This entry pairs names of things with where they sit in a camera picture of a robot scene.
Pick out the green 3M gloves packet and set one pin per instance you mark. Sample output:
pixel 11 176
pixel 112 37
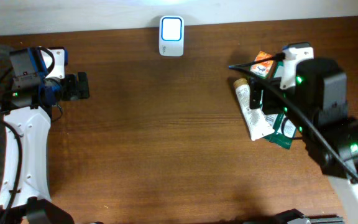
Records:
pixel 284 130

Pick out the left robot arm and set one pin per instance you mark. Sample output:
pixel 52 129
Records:
pixel 33 82

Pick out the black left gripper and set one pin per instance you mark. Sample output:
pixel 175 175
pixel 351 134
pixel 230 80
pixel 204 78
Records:
pixel 78 91

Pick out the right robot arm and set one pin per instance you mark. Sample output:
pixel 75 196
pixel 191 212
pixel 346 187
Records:
pixel 317 106

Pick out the orange small packet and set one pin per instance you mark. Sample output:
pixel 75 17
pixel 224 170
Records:
pixel 262 69

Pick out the white barcode scanner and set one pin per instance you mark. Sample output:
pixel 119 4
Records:
pixel 171 36

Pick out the white tube gold cap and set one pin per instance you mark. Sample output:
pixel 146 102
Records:
pixel 255 119

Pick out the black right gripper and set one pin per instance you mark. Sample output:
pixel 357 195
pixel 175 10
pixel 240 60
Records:
pixel 256 94

